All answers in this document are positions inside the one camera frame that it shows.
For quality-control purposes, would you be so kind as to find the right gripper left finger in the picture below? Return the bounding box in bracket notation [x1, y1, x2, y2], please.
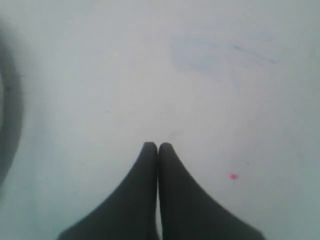
[58, 142, 158, 240]

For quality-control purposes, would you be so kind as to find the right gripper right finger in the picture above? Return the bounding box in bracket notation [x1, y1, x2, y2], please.
[158, 143, 264, 240]

